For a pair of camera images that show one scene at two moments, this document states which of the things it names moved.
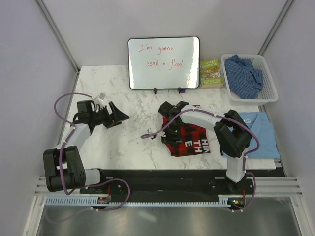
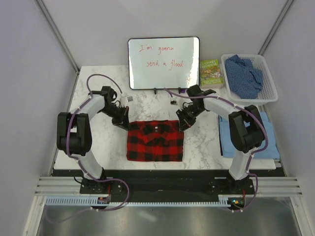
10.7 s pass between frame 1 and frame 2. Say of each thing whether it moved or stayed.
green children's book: stayed
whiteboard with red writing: stayed
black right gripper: moved
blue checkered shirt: stayed
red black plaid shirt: moved
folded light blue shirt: stayed
